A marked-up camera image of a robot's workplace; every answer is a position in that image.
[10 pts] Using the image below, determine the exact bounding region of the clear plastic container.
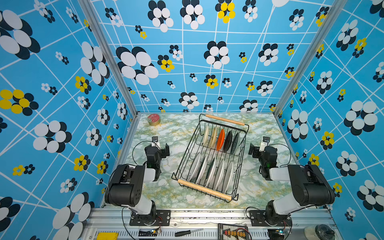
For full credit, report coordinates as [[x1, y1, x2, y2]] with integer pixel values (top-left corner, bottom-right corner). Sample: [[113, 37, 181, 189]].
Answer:
[[304, 224, 336, 240]]

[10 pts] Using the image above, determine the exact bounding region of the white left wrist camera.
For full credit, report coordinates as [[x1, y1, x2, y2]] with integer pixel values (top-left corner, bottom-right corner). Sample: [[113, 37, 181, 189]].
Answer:
[[151, 136, 160, 149]]

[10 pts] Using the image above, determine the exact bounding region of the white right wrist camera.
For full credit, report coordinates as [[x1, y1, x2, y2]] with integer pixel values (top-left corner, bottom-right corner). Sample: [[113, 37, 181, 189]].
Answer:
[[259, 136, 270, 152]]

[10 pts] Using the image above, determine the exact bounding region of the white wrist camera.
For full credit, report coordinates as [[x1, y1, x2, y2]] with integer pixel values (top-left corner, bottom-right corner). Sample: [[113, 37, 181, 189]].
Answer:
[[151, 136, 160, 149], [259, 136, 270, 152]]

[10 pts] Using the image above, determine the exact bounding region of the black wire dish rack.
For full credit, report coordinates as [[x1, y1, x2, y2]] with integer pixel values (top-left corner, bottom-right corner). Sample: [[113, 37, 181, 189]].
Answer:
[[172, 114, 250, 203]]

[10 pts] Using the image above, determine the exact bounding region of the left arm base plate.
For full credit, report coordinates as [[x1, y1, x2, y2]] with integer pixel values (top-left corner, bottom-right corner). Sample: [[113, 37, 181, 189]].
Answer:
[[129, 210, 171, 227]]

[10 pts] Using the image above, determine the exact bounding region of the black terminal board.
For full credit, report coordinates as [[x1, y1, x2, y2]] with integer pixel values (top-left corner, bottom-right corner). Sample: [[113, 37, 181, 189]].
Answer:
[[218, 223, 250, 240]]

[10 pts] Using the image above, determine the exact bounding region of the white plate red green rim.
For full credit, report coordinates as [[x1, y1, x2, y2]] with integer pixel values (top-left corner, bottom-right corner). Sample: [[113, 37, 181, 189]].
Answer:
[[205, 158, 217, 187]]

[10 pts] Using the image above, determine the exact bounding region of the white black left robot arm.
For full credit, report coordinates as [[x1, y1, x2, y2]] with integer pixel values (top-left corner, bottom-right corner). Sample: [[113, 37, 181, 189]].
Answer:
[[105, 143, 170, 224]]

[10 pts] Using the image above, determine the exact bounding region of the cream plate with stamp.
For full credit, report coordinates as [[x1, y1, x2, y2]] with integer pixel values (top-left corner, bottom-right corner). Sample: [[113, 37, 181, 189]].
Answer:
[[208, 127, 218, 149]]

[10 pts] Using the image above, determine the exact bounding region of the white plate red ring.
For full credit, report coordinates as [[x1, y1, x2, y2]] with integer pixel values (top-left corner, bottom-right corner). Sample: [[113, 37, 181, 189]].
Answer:
[[213, 159, 226, 191]]

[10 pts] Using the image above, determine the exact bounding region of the red tape roll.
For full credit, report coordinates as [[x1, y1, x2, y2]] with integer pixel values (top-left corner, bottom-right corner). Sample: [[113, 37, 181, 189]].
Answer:
[[147, 114, 161, 126]]

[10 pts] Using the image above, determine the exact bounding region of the blue patterned grey plate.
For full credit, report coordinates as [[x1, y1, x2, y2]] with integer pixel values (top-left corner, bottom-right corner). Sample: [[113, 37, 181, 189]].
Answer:
[[231, 133, 240, 155]]

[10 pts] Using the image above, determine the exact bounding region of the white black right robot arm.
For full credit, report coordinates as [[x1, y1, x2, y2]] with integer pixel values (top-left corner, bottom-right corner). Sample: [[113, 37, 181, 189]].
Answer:
[[249, 144, 335, 225]]

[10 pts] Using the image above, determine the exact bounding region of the yellow box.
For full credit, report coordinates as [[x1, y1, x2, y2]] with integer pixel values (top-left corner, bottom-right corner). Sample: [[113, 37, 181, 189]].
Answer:
[[96, 233, 119, 240]]

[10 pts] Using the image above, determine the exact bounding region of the black handled screwdriver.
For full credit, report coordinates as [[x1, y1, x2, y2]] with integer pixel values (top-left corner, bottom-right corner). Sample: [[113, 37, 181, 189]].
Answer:
[[175, 229, 204, 237]]

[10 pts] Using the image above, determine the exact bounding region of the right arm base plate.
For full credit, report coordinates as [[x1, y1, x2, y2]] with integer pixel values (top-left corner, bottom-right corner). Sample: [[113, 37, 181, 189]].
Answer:
[[248, 210, 292, 228]]

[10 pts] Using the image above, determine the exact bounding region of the white plate green cloud outline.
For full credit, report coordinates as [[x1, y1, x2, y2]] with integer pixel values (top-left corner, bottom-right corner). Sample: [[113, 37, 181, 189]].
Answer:
[[196, 155, 208, 184]]

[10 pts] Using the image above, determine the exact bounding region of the white plate orange sunburst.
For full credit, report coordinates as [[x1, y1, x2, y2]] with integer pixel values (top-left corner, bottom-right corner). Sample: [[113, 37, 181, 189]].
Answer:
[[223, 161, 234, 193]]

